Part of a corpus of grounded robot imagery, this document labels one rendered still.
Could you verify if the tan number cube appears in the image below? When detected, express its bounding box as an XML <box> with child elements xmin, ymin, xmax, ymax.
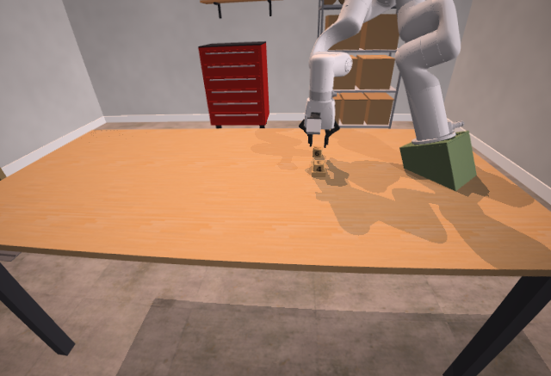
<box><xmin>313</xmin><ymin>160</ymin><xmax>325</xmax><ymax>172</ymax></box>
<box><xmin>313</xmin><ymin>145</ymin><xmax>323</xmax><ymax>157</ymax></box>

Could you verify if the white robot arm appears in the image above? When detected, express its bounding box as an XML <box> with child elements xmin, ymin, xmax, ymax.
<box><xmin>309</xmin><ymin>0</ymin><xmax>464</xmax><ymax>145</ymax></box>

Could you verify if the wooden tray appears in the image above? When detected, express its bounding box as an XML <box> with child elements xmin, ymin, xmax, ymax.
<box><xmin>312</xmin><ymin>161</ymin><xmax>325</xmax><ymax>177</ymax></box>

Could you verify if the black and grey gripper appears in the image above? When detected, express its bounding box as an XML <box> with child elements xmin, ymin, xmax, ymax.
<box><xmin>299</xmin><ymin>98</ymin><xmax>340</xmax><ymax>148</ymax></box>

